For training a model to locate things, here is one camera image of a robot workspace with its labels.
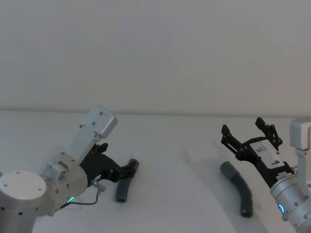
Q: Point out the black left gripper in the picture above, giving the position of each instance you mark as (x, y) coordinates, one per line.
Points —
(97, 165)

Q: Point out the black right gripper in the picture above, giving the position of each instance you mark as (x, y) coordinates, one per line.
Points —
(264, 160)

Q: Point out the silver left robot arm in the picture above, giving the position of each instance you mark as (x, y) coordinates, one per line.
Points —
(29, 194)

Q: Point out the short dark grey bent tube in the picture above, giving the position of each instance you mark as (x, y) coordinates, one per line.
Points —
(122, 189)

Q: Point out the long dark grey bent tube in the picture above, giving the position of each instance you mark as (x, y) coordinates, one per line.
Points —
(243, 189)

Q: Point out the white table cloth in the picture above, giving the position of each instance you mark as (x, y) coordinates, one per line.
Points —
(175, 194)

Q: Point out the white curtain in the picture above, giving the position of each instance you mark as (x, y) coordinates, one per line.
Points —
(155, 53)

